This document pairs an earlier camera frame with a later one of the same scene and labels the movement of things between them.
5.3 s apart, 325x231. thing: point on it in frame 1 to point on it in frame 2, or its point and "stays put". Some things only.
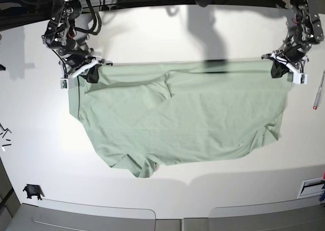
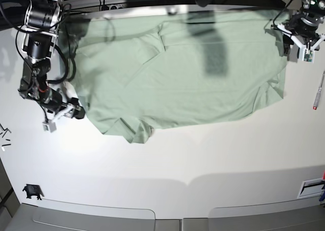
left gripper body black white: (92, 74) to (54, 105)
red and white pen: (318, 94) stays put
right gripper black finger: (278, 69) to (287, 41)
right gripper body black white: (280, 55) to (305, 32)
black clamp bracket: (33, 190) stays put
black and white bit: (3, 148) stays put
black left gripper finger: (93, 74) to (79, 112)
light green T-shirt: (146, 114) to (138, 72)
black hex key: (7, 130) stays put
